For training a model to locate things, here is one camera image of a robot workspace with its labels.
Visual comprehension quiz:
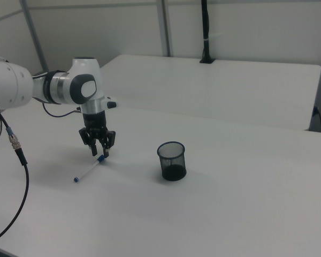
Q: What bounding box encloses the thick black cable with connector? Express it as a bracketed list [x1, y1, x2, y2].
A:
[0, 93, 30, 246]

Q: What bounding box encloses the grey aluminium partition post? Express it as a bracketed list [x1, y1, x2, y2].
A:
[156, 0, 175, 57]
[19, 0, 49, 73]

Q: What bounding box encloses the black camera pole with flat base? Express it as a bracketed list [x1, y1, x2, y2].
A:
[198, 0, 217, 64]

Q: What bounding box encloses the white marker with blue cap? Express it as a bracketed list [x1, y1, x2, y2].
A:
[73, 155, 106, 184]

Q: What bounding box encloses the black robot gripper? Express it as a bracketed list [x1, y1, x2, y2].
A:
[78, 110, 117, 159]

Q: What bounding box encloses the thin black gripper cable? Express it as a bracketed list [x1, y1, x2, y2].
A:
[41, 102, 83, 118]

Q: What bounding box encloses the black mesh pen cup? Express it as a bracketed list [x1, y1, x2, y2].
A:
[157, 141, 188, 182]

